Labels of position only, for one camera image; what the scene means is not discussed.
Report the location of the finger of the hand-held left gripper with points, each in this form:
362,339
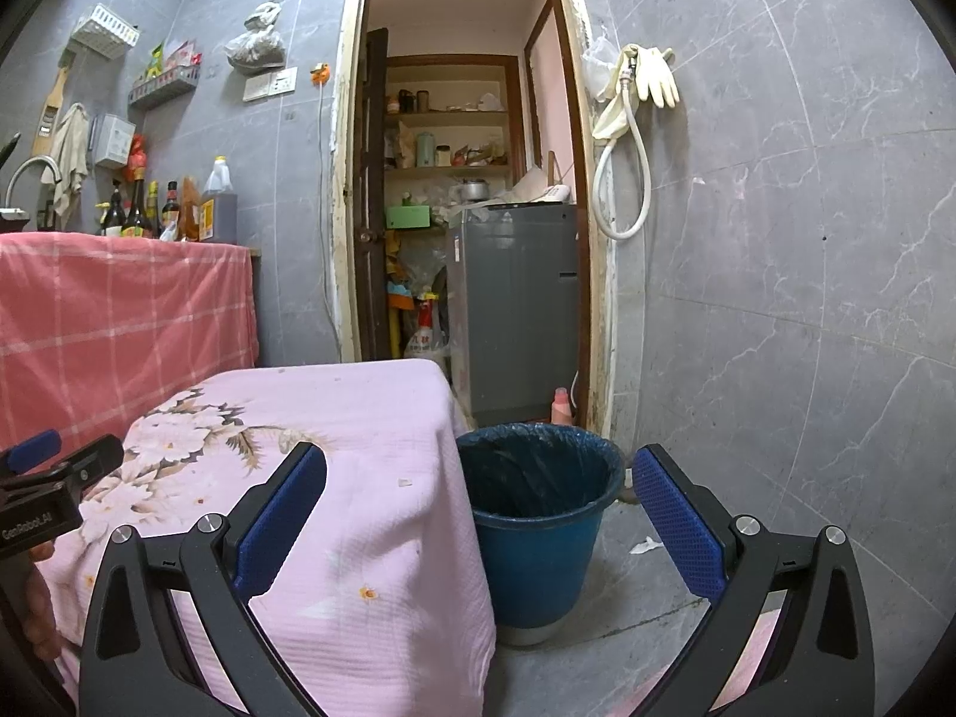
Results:
33,449
82,463

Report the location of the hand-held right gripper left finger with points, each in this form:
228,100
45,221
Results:
280,523

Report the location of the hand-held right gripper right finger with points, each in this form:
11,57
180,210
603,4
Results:
680,530

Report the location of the blue plastic bin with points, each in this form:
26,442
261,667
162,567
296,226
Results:
538,567

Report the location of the dark bin liner bag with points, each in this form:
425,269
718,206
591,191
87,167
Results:
515,463

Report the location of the person's left hand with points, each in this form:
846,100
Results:
41,597

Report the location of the torn white tissue piece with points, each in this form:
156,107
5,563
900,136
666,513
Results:
646,547

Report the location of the pink floral tablecloth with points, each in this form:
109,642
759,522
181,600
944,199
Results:
358,463

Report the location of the red plaid cloth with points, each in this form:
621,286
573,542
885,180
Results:
134,314

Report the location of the pink bottle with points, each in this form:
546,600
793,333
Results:
562,407

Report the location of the stove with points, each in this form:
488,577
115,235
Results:
11,220

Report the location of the dark sauce bottle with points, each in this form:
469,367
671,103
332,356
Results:
113,218

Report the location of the dark bottle yellow label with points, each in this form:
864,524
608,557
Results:
137,218

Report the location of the orange and blue plastic item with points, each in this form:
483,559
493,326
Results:
398,295

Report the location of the yellow oil bottle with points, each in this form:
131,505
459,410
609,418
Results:
154,215

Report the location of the dark bottle red label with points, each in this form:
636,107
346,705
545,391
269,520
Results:
171,216

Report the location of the orange refill pouch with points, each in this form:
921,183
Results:
190,215

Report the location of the grey washing machine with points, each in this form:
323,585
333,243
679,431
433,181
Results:
515,314

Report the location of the large cooking oil jug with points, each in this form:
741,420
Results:
218,213

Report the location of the metal faucet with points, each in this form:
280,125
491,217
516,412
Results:
30,162

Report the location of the large clear plastic bag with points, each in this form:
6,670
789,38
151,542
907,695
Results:
424,269

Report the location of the red hanging pouch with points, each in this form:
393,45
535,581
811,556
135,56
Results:
136,158

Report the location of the beige hanging towel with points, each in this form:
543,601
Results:
71,142

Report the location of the wooden board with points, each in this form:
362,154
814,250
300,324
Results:
48,119

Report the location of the green box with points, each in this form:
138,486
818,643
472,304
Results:
408,216

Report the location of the dark wooden door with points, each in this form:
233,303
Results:
370,202

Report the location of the white round object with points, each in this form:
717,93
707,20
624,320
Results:
556,194

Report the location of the beige paper sheet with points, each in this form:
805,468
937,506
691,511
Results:
519,190

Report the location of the wooden stick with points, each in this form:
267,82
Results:
553,168

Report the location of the green canister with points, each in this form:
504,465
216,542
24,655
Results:
426,151

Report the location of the white jar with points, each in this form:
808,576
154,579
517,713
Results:
443,155

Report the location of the green seasoning packet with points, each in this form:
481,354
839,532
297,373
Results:
155,61

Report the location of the cream rubber glove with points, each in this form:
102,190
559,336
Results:
657,78
611,116

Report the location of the red and white packet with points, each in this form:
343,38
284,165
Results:
183,54

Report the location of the white plastic basket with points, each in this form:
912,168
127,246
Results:
104,30

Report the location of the plastic bag with dark contents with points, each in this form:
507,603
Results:
258,52

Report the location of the small clear plastic bag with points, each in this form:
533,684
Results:
597,67

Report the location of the wooden shelf unit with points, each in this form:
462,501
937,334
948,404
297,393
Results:
455,62

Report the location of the wooden door frame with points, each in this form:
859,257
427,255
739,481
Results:
597,276

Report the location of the white wall box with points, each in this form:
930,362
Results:
113,140

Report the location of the grey wall rack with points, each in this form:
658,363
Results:
164,89

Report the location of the wall socket panel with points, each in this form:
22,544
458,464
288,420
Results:
270,84

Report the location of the orange wall plug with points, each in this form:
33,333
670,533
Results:
321,73

